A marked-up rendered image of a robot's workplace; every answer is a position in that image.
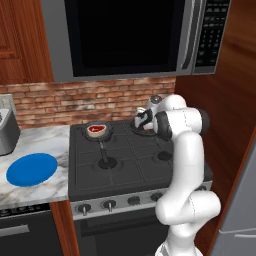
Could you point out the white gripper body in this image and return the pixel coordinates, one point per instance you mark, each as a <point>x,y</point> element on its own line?
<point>140,120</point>

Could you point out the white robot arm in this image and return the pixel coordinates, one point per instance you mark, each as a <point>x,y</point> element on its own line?
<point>186,156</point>

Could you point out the blue plate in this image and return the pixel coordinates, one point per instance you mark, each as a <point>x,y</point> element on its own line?
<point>31,169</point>

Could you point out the grey fridge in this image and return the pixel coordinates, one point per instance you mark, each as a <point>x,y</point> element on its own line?
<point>240,206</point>

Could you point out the red raw steak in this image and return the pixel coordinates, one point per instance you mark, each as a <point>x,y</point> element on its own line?
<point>96,127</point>

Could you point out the dark frying pan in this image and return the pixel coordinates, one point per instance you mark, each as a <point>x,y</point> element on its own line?
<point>104,146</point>

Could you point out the dark grey hob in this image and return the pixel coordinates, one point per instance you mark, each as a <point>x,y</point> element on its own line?
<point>133,166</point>

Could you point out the black oven knob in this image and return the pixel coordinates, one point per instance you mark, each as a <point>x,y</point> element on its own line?
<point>201,188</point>
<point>109,204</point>
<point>83,209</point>
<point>133,200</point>
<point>155,196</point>

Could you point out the wooden side panel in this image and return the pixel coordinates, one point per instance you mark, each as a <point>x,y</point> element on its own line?
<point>226,110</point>

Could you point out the black microwave door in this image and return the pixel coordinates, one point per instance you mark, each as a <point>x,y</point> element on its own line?
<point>126,33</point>

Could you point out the grey microwave oven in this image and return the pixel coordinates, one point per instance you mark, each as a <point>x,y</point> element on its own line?
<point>56,40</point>

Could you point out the black oven door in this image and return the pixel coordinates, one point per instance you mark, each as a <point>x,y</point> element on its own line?
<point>120,236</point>

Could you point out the grey toaster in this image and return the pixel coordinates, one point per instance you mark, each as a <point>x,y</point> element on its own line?
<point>7,133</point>

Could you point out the wooden cupboard door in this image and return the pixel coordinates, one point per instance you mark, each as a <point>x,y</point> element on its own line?
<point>20,40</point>

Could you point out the black dishwasher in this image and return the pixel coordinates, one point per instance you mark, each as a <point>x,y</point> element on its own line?
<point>26,240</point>

